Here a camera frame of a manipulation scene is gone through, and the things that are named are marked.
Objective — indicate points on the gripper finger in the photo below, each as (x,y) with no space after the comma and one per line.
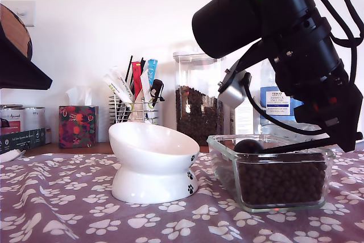
(14,76)
(349,112)
(318,117)
(14,52)

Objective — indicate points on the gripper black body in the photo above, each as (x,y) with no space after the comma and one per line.
(310,72)

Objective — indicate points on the black plastic measuring scoop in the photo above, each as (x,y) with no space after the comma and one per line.
(248,146)

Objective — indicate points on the brown cat food kibble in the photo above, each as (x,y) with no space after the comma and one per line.
(196,117)
(281,180)

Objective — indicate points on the white tilted ceramic pet bowl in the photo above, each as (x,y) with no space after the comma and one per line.
(148,174)

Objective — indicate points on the brown cork globe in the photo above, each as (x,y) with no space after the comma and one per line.
(17,24)

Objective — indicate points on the white tin red label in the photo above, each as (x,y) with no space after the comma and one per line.
(12,112)

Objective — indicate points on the large clear water bottle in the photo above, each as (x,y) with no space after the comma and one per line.
(281,98)

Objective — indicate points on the plain white tin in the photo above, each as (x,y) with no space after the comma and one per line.
(35,117)

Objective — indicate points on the dark green flat box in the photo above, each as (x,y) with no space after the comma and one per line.
(22,140)

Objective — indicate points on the white tissue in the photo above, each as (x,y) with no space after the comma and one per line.
(78,95)

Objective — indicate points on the small white cardboard carton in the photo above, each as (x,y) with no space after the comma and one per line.
(241,120)

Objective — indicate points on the white flat dish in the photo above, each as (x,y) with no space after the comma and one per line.
(10,156)

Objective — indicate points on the floral tissue box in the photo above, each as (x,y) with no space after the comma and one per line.
(76,129)

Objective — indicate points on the white sachet green print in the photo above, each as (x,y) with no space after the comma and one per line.
(113,87)

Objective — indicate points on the white sachet black print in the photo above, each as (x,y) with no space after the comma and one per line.
(118,75)

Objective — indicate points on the clear glass rectangular container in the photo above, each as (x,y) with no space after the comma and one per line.
(220,152)

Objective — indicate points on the tall clear jar white lid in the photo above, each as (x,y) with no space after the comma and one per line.
(196,75)

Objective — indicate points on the thin black straw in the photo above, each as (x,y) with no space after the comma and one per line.
(128,69)

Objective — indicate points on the red sachet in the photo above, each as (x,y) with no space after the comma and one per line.
(136,78)

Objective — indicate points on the plain white sachet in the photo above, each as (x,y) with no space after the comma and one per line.
(145,83)

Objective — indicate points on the blue sachet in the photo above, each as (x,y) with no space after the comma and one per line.
(152,69)

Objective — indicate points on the black hair clip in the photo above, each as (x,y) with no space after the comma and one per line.
(156,89)

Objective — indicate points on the purple paw-print cloth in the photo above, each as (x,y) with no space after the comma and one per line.
(85,220)

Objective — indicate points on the white wall switch plate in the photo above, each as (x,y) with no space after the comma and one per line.
(28,12)

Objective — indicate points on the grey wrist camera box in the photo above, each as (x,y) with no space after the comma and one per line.
(231,95)

